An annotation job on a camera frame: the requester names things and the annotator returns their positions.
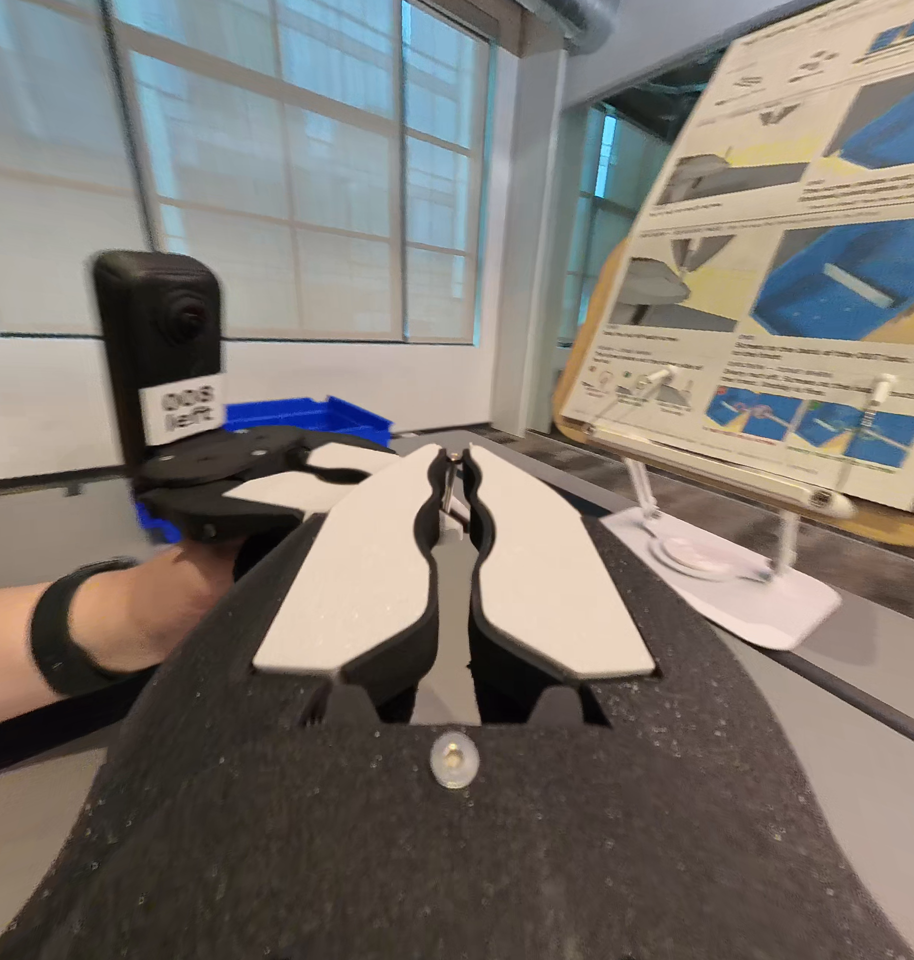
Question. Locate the long metal screw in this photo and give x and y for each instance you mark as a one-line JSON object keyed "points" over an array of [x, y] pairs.
{"points": [[449, 484]]}

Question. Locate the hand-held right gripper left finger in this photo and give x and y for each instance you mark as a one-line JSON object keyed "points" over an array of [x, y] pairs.
{"points": [[344, 585]]}

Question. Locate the blue bin with black divider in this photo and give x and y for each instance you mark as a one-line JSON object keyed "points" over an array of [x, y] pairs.
{"points": [[299, 420]]}

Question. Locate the person's left hand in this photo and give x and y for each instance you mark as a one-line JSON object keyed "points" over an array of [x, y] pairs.
{"points": [[149, 607]]}

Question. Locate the printed instruction board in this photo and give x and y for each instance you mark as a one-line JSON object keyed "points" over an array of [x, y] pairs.
{"points": [[802, 225]]}

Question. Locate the narrow side window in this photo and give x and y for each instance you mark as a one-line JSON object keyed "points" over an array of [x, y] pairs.
{"points": [[614, 187]]}

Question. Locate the metal ventilation duct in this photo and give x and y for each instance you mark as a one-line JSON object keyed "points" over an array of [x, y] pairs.
{"points": [[577, 22]]}

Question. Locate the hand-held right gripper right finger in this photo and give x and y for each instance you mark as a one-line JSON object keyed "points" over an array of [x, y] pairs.
{"points": [[562, 585]]}

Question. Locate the large window with blinds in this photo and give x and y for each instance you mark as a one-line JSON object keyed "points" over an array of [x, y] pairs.
{"points": [[277, 187]]}

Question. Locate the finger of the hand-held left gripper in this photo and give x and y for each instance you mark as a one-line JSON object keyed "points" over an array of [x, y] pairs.
{"points": [[277, 491], [344, 456]]}

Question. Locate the round wooden board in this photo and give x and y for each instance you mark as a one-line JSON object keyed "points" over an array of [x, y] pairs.
{"points": [[588, 337]]}

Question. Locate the black wristband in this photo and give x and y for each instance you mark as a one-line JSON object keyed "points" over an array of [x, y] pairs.
{"points": [[48, 637]]}

